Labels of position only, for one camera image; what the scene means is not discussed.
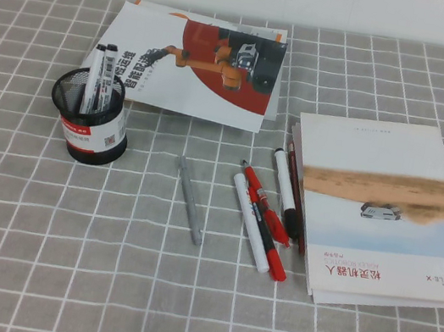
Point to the dark red pencil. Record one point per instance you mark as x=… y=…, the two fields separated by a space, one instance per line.
x=294 y=174

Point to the white marker with barcode label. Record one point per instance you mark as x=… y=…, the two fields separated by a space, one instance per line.
x=92 y=78
x=108 y=68

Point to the red and black marker pen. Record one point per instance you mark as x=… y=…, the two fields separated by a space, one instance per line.
x=277 y=270

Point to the brochure with orange robot arm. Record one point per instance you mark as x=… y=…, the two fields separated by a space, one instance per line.
x=163 y=87

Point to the black mesh pen holder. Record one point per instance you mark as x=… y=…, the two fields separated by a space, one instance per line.
x=93 y=139

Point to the grey checked tablecloth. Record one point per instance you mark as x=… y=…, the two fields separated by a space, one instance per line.
x=56 y=274

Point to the short red gel pen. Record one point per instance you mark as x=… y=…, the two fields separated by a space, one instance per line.
x=277 y=227

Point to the booklet with desert picture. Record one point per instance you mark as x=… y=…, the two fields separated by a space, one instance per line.
x=379 y=151

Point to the grey pen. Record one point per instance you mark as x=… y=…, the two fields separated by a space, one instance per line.
x=189 y=199

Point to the white marker with black cap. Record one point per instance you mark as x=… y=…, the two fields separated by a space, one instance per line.
x=284 y=181

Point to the all-white marker pen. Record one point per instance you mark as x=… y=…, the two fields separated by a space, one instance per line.
x=256 y=246

